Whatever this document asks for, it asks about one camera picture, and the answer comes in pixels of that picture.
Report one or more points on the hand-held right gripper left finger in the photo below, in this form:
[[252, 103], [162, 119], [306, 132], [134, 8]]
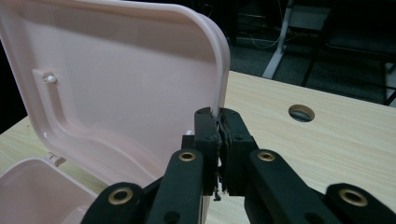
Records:
[[207, 140]]

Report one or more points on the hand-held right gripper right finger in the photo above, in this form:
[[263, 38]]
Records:
[[236, 149]]

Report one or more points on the pink plastic lidded box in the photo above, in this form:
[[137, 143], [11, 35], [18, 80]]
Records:
[[109, 77]]

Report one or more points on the white desk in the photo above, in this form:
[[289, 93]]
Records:
[[277, 56]]

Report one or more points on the black chair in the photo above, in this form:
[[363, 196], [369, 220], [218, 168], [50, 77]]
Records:
[[313, 60]]

